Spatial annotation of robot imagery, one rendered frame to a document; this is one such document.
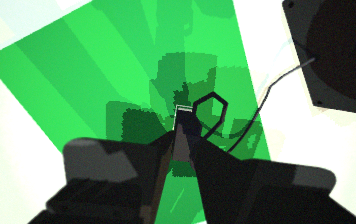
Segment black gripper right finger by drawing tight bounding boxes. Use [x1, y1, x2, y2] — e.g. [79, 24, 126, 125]
[194, 140, 337, 224]

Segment grey square computer fan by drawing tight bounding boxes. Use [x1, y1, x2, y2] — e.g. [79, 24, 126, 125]
[281, 0, 356, 113]

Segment green circuit board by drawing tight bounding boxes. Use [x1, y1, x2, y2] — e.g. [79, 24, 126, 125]
[0, 0, 258, 224]

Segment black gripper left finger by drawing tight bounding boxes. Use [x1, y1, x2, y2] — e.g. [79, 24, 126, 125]
[62, 130, 175, 224]

